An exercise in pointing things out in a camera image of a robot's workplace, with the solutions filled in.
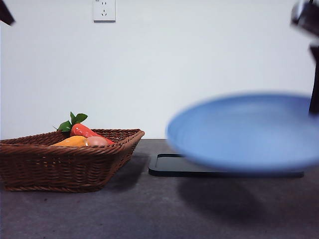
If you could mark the orange carrot with green leaves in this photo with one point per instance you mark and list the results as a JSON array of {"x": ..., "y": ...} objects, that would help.
[{"x": 79, "y": 130}]

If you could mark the blue round plate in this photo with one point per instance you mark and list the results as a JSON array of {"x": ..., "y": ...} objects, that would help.
[{"x": 244, "y": 134}]

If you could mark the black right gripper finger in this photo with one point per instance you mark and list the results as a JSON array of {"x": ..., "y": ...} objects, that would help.
[{"x": 315, "y": 82}]

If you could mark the brown egg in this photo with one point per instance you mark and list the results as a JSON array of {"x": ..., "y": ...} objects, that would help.
[{"x": 98, "y": 142}]

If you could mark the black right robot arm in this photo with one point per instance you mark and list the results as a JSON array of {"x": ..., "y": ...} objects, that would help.
[{"x": 307, "y": 17}]

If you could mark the white wall socket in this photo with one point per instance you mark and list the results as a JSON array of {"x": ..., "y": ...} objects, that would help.
[{"x": 104, "y": 12}]

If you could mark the brown wicker basket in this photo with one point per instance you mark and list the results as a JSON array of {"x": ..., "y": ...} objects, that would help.
[{"x": 62, "y": 169}]

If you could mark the yellow-orange corn cob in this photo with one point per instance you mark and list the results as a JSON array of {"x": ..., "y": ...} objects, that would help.
[{"x": 71, "y": 141}]

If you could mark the black rectangular tray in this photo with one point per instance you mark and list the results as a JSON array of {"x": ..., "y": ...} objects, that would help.
[{"x": 164, "y": 169}]

